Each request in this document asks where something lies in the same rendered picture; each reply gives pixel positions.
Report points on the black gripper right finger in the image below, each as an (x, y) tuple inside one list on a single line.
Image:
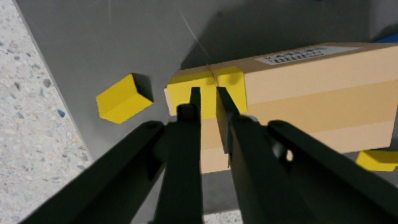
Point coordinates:
[(334, 188)]

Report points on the brown cardboard box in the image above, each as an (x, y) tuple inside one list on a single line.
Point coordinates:
[(343, 94)]

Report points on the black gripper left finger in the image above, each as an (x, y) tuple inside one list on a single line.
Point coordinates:
[(113, 188)]

